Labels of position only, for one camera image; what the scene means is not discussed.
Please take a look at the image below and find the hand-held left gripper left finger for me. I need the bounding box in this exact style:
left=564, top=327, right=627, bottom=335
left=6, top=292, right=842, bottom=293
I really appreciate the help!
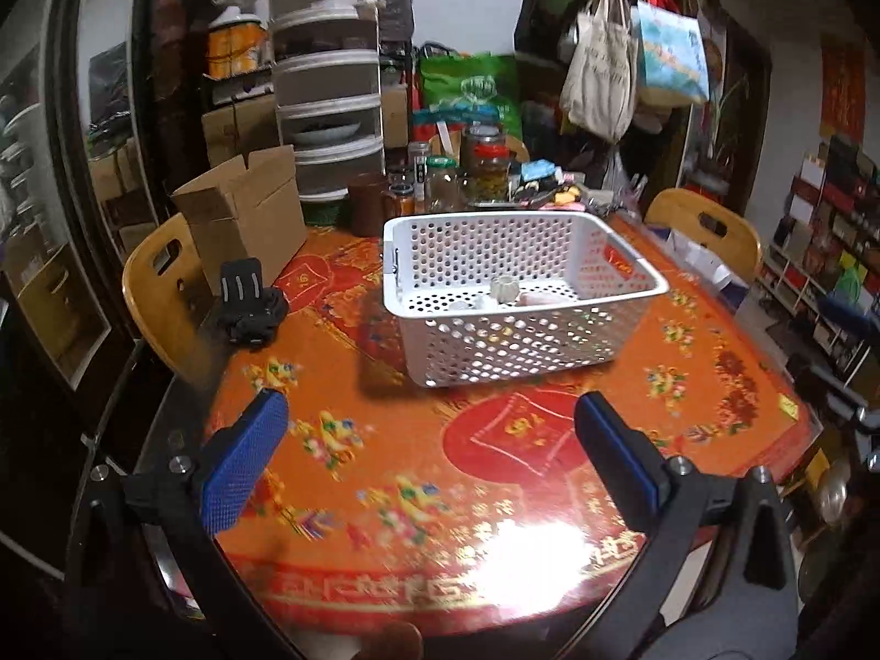
left=65, top=389, right=304, bottom=660

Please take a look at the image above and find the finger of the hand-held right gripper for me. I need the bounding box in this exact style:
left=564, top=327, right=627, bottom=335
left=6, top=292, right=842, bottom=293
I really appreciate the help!
left=821, top=294, right=880, bottom=359
left=790, top=354, right=880, bottom=427

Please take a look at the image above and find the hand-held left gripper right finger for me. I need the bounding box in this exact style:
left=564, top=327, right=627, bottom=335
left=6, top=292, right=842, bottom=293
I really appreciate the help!
left=575, top=390, right=802, bottom=660

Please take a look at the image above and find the white perforated plastic basket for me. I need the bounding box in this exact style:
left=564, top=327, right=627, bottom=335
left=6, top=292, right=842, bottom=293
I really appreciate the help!
left=381, top=211, right=669, bottom=392

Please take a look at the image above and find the shelf of coloured boxes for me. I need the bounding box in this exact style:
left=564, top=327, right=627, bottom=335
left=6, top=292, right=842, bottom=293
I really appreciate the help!
left=756, top=134, right=880, bottom=386

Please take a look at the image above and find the red floral tablecloth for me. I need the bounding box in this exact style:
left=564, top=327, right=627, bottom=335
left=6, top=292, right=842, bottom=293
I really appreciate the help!
left=206, top=213, right=822, bottom=634

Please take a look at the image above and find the wooden chair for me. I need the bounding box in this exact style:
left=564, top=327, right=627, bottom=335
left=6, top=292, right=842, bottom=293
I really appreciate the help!
left=122, top=213, right=228, bottom=386
left=644, top=188, right=763, bottom=283

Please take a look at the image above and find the open cardboard box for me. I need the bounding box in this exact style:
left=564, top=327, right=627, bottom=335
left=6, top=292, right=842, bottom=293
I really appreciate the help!
left=170, top=144, right=309, bottom=296

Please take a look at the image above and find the dark brown jar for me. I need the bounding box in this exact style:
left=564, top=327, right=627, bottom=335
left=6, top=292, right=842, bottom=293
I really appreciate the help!
left=347, top=174, right=389, bottom=238

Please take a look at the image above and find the small orange filled jar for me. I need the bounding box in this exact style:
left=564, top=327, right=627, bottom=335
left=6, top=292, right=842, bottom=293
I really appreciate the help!
left=385, top=182, right=417, bottom=221

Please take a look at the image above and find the red lid glass jar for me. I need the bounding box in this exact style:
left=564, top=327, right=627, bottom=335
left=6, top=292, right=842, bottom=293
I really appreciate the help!
left=467, top=141, right=513, bottom=206

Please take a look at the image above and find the blue printed tote bag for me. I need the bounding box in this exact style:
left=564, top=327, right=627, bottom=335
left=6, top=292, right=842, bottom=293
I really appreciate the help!
left=636, top=0, right=711, bottom=107

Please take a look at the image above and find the green lid glass jar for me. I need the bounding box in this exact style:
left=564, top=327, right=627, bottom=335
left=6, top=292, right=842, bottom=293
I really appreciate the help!
left=425, top=155, right=460, bottom=213

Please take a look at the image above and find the white canvas tote bag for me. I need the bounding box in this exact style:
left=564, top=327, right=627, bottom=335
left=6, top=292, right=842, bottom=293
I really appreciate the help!
left=558, top=0, right=640, bottom=145

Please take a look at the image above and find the dark wooden mirror cabinet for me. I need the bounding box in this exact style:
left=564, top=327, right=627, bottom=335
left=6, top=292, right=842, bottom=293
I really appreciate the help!
left=41, top=0, right=214, bottom=386

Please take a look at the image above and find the closed cardboard box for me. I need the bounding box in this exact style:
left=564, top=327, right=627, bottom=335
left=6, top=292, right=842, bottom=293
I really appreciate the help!
left=381, top=86, right=410, bottom=149

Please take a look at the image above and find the stacked drawer unit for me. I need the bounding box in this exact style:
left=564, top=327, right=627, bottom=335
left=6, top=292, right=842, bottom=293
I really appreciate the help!
left=268, top=0, right=386, bottom=204

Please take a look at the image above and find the green shopping bag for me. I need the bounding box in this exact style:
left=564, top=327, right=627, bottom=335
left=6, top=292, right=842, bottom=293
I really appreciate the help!
left=419, top=51, right=524, bottom=142

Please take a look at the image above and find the orange box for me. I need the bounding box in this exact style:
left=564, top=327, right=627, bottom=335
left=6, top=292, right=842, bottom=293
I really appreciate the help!
left=207, top=17, right=271, bottom=80

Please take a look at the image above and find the dark hanging bag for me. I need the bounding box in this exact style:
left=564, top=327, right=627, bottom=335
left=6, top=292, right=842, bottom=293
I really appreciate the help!
left=512, top=0, right=571, bottom=56

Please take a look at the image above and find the black plastic bag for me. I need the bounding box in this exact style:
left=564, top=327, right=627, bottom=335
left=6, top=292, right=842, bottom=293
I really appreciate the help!
left=364, top=0, right=417, bottom=46

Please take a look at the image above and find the black strap mount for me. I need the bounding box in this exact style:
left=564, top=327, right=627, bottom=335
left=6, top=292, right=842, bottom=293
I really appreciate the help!
left=216, top=257, right=290, bottom=348

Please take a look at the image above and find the red wall scroll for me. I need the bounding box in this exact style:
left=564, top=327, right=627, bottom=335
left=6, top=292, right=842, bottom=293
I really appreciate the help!
left=818, top=37, right=867, bottom=142

